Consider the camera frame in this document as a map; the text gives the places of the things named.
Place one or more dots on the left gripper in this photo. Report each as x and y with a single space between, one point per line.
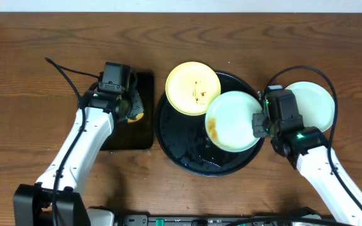
134 105

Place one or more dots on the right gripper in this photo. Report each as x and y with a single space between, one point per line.
258 130

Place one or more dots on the green and yellow sponge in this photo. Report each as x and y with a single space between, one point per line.
135 118

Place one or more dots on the light blue plate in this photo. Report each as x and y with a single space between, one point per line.
228 121
315 104

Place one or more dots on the light blue plate front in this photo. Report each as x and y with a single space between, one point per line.
228 121

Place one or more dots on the yellow plate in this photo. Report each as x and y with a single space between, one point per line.
191 87

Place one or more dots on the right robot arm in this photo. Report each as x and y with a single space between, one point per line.
310 152

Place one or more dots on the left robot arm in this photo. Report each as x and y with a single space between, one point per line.
56 197

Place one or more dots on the black rectangular tray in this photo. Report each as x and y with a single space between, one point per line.
136 135

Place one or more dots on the black round tray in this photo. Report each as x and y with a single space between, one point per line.
184 139

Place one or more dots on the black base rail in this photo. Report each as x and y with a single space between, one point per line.
200 220

